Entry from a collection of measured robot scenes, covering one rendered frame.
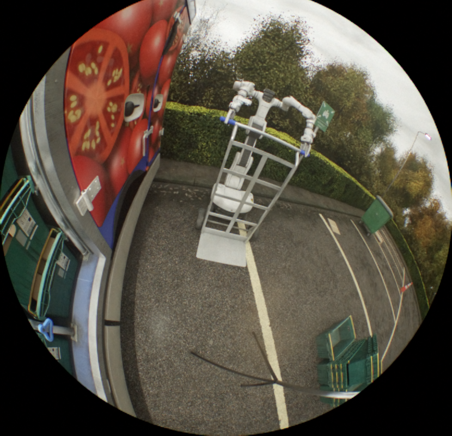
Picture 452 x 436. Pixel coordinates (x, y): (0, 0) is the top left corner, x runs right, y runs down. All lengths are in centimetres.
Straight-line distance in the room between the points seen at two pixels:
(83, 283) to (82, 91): 81
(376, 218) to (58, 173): 645
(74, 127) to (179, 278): 133
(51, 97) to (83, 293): 79
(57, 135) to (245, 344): 172
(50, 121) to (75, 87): 13
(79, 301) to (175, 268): 96
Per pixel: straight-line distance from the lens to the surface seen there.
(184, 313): 135
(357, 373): 197
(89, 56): 61
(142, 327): 140
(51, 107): 50
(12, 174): 63
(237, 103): 111
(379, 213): 607
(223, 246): 163
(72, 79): 55
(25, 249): 67
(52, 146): 51
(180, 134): 257
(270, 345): 163
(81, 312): 87
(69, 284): 89
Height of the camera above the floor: 135
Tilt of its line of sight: 42 degrees down
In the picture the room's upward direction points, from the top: 23 degrees clockwise
